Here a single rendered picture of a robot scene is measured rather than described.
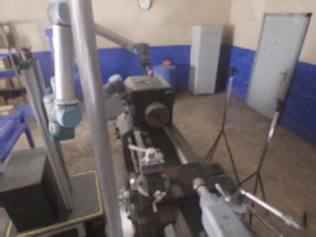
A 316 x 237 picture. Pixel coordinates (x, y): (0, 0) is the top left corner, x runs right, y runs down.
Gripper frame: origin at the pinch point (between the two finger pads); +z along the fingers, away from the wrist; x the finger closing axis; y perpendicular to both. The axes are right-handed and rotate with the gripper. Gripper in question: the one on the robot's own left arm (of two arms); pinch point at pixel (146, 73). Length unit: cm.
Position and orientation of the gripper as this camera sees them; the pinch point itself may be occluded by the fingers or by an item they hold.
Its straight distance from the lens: 229.5
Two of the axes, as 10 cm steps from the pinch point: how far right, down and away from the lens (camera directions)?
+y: 7.6, 3.0, -5.7
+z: 0.0, 8.8, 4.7
